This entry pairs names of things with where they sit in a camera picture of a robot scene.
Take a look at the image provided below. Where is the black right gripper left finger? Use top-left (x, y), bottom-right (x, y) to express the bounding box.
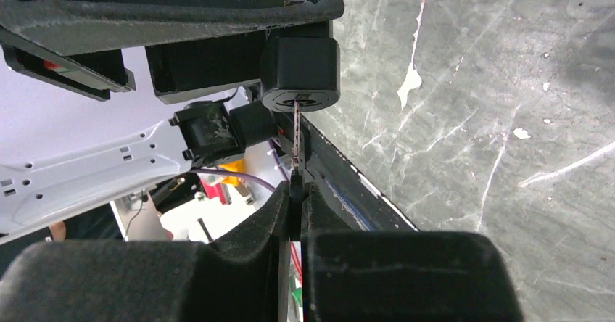
top-left (1, 182), bottom-right (289, 321)

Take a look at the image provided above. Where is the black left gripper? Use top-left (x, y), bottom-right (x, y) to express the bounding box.
top-left (1, 0), bottom-right (344, 102)

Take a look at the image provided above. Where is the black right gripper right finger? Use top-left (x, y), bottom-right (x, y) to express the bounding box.
top-left (301, 183), bottom-right (524, 321)

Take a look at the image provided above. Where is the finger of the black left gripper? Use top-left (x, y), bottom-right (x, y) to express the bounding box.
top-left (145, 22), bottom-right (333, 104)

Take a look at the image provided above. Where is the black key fob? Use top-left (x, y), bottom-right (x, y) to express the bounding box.
top-left (289, 101), bottom-right (304, 205)

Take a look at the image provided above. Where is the black padlock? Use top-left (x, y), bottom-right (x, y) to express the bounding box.
top-left (260, 37), bottom-right (341, 112)

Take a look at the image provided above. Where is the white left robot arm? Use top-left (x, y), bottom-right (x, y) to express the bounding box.
top-left (1, 0), bottom-right (344, 239)

